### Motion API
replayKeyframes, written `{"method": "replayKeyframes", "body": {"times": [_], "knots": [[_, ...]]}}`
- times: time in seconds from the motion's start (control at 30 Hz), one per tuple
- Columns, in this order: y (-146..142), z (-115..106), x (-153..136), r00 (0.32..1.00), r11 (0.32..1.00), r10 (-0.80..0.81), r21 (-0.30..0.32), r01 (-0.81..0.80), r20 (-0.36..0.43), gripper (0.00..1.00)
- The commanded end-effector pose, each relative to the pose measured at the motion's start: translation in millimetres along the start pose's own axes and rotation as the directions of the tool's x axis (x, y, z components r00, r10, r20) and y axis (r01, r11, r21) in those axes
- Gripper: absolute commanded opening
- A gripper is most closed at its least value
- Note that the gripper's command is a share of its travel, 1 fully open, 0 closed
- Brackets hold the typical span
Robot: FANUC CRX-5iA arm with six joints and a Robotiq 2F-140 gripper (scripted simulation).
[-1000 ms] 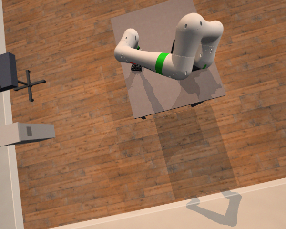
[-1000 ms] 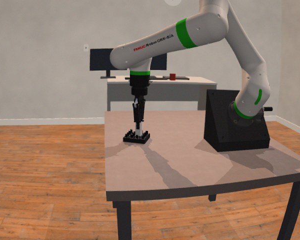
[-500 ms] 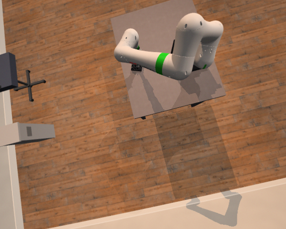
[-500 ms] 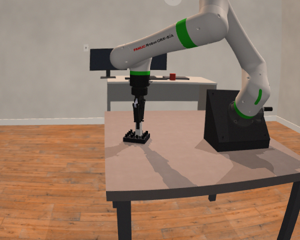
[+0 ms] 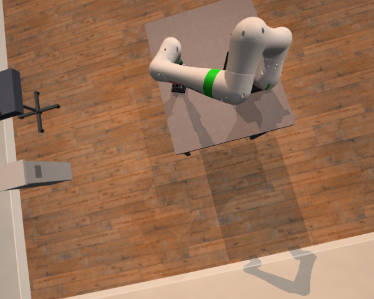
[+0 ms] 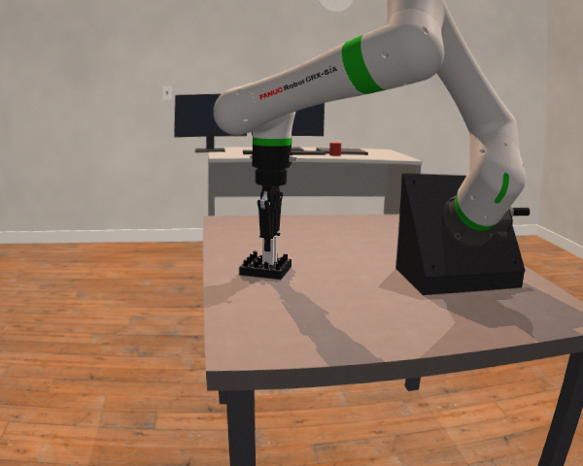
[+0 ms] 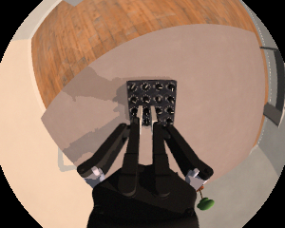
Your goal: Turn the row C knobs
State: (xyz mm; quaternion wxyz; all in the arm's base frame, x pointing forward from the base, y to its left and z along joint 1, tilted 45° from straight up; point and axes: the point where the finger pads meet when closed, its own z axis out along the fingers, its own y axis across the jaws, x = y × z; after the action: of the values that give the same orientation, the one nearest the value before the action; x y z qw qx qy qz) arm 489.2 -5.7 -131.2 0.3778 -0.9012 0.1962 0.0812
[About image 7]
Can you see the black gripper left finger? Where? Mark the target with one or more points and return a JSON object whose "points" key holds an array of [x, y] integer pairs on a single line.
{"points": [[94, 169]]}

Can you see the black knob box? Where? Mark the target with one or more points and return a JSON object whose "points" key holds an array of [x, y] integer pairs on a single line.
{"points": [[164, 100]]}

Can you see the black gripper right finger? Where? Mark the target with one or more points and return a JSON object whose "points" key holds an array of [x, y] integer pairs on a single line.
{"points": [[196, 172]]}

